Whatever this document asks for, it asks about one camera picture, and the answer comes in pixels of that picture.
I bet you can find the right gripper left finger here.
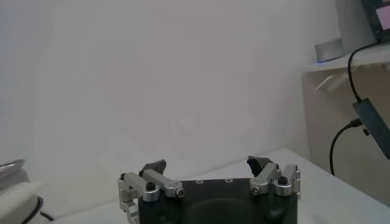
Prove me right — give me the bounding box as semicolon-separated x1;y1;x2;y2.
117;159;186;224

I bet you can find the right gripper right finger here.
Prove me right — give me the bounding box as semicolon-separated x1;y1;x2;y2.
246;155;302;200

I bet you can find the white side desk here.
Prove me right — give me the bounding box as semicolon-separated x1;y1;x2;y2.
301;42;390;208

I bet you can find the black usb hub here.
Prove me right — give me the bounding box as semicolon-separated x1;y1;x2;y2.
352;97;390;161

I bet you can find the white electric cooking pot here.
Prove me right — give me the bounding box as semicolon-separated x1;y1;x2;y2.
0;181;45;224

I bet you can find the black laptop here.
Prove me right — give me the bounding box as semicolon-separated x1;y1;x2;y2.
361;0;390;43

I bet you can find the black hub cable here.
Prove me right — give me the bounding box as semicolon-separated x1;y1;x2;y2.
328;118;363;177

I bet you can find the black pot power cord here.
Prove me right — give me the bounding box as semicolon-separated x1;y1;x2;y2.
21;196;55;224

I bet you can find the black laptop cable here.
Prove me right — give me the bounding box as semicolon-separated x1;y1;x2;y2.
347;41;381;103

